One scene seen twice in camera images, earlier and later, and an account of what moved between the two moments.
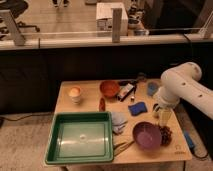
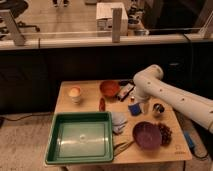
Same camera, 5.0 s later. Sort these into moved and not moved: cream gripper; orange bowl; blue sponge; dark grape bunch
Moved: cream gripper
Not moved: orange bowl; dark grape bunch; blue sponge
